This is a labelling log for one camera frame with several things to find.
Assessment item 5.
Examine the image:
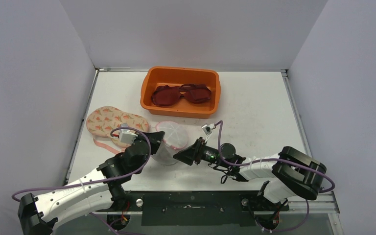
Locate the white mesh laundry bag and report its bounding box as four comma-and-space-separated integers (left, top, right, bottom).
152, 121, 188, 165

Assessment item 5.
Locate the orange plastic tub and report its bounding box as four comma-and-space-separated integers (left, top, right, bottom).
140, 66, 221, 119

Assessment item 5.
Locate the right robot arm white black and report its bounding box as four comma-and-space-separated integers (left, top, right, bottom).
173, 138, 327, 210

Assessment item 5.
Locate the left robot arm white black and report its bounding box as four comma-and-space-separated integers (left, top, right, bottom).
18, 131, 165, 235

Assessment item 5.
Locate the floral padded bra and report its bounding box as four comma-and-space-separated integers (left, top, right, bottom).
86, 106, 150, 154

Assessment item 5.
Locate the dark red bra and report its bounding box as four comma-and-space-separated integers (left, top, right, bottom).
151, 84, 212, 106

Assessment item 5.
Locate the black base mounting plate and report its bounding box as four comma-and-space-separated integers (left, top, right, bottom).
105, 190, 289, 227

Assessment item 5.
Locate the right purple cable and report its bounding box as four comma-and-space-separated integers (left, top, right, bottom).
214, 120, 336, 234

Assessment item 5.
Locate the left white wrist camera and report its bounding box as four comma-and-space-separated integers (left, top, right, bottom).
118, 123, 138, 144

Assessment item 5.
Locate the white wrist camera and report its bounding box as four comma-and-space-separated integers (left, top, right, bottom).
201, 123, 215, 136
118, 123, 138, 144

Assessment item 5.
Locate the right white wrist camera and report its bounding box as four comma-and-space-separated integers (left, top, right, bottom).
201, 123, 215, 136

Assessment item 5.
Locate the aluminium front rail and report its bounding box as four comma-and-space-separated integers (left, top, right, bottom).
48, 190, 339, 215

